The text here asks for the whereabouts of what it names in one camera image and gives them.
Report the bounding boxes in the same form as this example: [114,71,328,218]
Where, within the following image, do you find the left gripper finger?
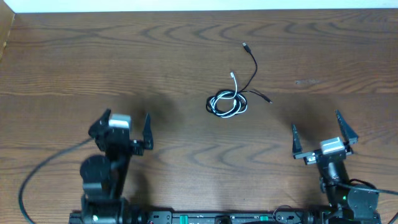
[88,109,111,139]
[142,114,154,150]

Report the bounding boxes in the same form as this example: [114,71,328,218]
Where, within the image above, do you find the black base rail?
[68,209,315,224]

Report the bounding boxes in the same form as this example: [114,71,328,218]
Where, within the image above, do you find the black USB cable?
[205,42,274,116]

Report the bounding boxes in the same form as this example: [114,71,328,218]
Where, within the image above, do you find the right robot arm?
[292,110,381,223]

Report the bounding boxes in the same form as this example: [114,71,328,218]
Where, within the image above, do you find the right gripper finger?
[335,110,359,145]
[292,124,302,159]

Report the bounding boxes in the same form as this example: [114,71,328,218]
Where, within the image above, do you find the white USB cable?
[210,72,249,119]

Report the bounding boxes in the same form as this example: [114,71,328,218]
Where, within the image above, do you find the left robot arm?
[77,109,154,224]

